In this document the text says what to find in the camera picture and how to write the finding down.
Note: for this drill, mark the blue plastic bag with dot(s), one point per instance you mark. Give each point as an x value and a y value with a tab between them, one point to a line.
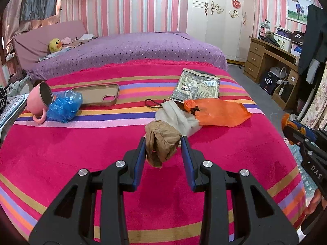
63	107

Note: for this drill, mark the brown paper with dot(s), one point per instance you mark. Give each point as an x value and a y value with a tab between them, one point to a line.
163	137

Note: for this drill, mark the white cloth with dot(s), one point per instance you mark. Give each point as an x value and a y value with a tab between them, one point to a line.
86	37

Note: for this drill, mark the desk lamp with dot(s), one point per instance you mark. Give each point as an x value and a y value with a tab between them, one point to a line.
264	25

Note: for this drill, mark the pink covered headboard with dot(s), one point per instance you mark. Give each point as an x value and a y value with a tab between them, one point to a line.
33	40

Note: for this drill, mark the black bag with white print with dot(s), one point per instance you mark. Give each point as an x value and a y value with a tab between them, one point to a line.
298	37

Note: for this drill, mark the shiny pink curtain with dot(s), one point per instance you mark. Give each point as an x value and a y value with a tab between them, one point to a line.
15	17

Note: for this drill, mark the wooden desk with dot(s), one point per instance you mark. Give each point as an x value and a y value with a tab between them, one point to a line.
254	56

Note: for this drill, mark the orange peel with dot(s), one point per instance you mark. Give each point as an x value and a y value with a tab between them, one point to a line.
285	120

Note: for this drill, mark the black clothing pile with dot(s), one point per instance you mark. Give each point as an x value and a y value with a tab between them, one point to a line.
269	41

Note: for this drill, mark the light blue plastic basket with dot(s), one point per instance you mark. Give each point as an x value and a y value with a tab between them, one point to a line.
297	158

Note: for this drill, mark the orange plastic bag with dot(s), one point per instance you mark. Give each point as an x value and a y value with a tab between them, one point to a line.
219	112

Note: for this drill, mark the person's right hand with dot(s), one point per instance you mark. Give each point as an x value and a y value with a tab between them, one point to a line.
314	204

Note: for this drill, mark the dark patterned bag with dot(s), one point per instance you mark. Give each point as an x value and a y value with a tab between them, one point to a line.
3	100

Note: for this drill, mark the grey curtain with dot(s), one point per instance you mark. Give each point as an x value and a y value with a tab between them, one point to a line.
38	0

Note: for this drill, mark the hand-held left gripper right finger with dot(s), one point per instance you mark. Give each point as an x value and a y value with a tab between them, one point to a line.
187	163

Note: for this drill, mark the grey hanging clothing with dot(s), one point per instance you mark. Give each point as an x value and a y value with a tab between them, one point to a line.
312	71

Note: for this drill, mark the grey cloth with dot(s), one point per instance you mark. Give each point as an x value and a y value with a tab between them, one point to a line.
18	84

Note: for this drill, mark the yellow duck plush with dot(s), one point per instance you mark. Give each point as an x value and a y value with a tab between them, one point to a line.
54	46

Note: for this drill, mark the light blue cloth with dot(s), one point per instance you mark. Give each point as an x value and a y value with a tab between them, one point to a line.
51	56

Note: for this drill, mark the black box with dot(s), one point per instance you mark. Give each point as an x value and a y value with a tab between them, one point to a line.
268	81

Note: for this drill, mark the white wardrobe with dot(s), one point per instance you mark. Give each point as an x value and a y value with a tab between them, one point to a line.
217	38

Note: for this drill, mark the pink cloth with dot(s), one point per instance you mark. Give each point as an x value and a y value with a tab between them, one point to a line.
67	40

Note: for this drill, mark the silver snack packet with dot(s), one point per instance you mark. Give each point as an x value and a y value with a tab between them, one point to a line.
194	88

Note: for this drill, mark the black hanging clothing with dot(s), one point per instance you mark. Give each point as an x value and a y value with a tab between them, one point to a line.
313	35

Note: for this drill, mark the floral curtain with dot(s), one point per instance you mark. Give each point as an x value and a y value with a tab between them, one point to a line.
316	102

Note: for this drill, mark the red striped blanket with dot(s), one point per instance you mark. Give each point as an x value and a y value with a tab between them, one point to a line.
76	145

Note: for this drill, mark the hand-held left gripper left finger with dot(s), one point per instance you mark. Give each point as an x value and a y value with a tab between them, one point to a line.
139	163

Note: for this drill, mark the purple dotted bedspread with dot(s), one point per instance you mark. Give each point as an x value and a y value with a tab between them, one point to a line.
140	48

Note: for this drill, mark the white power strip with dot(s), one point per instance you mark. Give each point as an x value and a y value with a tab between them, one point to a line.
9	57

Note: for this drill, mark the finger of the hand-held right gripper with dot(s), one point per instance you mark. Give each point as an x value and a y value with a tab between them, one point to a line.
300	144
313	134

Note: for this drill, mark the small framed photo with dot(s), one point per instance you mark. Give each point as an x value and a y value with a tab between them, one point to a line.
296	10

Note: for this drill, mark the pink mug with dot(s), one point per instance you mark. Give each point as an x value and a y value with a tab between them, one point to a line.
34	102

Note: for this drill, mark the brown phone case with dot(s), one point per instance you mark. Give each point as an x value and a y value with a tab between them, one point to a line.
94	95

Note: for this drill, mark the polka dot cushion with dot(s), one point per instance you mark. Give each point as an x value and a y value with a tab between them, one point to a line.
12	109

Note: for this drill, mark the red round paper decoration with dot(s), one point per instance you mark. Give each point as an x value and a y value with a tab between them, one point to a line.
236	3

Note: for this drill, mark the brown cloth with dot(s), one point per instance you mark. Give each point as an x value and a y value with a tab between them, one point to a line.
74	43

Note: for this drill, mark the white storage box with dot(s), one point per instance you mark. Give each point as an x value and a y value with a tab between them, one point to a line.
283	43

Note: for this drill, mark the beige cloth pouch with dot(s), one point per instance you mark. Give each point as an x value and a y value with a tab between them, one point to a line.
176	117

